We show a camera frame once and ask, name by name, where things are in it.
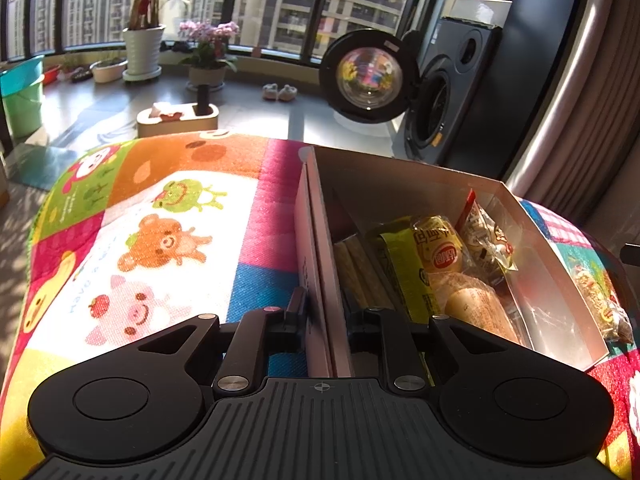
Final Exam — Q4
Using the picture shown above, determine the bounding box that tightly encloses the yellow snack bar packet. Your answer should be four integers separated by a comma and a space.
367, 217, 439, 324

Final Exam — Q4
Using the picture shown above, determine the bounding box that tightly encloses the tall plant white pot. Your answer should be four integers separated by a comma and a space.
122, 0, 165, 84

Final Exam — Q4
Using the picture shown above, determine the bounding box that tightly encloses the colourful cartoon play mat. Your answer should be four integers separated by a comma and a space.
1, 132, 639, 479

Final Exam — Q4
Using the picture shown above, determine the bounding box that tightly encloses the teal plastic bucket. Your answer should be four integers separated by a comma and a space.
1, 55, 43, 98

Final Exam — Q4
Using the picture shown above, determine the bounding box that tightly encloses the pink Volcano snack pack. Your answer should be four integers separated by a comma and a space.
333, 234, 395, 310

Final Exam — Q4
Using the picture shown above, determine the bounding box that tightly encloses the round bun red logo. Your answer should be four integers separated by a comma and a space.
410, 216, 473, 289

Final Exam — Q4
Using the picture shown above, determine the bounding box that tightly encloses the red peanut snack bag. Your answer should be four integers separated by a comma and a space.
454, 188, 518, 285

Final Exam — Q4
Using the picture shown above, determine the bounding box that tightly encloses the brown curtain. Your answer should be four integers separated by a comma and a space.
508, 0, 639, 223

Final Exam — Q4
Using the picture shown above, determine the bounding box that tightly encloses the green plastic bucket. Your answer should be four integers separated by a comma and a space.
3, 76, 44, 140

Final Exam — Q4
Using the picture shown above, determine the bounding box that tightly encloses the barcode bread loaf packet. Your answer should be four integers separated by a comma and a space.
428, 272, 522, 344

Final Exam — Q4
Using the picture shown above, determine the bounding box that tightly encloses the round washing machine door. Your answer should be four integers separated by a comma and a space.
319, 28, 420, 124

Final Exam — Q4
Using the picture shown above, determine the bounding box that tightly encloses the red plastic basin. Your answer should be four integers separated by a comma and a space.
43, 65, 61, 86

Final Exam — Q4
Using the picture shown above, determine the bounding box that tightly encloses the pink cardboard box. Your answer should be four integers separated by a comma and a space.
295, 148, 608, 377

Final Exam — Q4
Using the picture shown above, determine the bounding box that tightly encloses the low white planter bowl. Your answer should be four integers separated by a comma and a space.
90, 58, 127, 84

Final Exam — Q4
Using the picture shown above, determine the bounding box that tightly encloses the pink flower pot plant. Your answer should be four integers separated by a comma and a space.
179, 21, 240, 92

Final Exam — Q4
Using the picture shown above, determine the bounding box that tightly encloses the dark front-load washing machine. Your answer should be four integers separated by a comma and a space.
392, 16, 502, 172

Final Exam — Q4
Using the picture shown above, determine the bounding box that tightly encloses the pair of white slippers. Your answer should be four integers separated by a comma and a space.
262, 84, 298, 102

